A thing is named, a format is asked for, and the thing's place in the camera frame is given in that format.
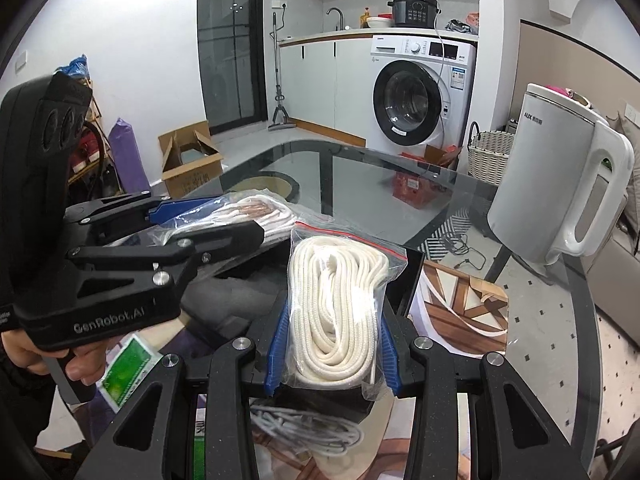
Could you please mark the white electric kettle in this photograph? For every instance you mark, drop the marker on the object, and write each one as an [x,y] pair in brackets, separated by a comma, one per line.
[554,163]

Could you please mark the black pressure cooker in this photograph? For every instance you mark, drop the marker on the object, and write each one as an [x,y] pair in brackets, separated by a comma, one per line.
[414,13]

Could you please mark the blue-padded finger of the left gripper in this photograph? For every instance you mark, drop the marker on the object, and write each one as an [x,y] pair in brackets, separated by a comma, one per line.
[147,282]
[130,212]

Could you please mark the white kitchen cabinet counter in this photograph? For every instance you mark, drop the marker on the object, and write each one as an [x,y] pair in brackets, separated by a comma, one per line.
[327,80]

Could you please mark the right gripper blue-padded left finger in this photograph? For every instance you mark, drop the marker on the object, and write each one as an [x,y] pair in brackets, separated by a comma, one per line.
[245,368]

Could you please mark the wooden shoe rack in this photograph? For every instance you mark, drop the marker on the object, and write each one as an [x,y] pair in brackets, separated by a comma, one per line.
[92,158]

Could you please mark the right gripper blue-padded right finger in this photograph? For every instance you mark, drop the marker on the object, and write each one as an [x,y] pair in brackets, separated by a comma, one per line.
[416,367]

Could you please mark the black cardboard box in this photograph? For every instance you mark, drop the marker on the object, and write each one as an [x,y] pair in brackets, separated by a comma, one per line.
[337,292]

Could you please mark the open cardboard box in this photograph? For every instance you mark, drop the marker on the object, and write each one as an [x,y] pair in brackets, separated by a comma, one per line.
[190,159]

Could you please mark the red box under table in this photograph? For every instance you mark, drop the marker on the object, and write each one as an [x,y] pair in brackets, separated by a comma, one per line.
[414,191]

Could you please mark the white wicker basket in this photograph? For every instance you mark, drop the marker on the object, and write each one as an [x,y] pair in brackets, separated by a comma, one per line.
[488,153]

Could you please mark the purple rolled mat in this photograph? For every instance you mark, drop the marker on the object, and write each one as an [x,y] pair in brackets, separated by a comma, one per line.
[127,158]

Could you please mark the person's left hand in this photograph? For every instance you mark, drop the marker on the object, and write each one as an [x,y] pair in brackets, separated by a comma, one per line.
[87,364]

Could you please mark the black kitchen faucet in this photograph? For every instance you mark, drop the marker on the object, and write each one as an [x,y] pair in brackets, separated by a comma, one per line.
[340,24]

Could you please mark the mop with metal handle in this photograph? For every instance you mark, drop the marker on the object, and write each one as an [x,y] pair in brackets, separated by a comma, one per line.
[280,119]

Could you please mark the white washing machine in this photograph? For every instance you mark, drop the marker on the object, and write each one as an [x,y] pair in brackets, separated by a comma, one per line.
[421,93]

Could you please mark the green medicine packet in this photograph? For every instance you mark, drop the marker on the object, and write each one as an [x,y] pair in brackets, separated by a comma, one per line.
[128,363]

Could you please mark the beige sofa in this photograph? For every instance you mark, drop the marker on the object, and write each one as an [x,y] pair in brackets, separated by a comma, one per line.
[613,278]

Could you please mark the anime printed table mat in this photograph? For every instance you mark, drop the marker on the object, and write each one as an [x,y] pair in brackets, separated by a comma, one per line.
[301,434]

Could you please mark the black framed glass door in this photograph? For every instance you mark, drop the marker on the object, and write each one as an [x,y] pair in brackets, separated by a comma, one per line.
[231,56]

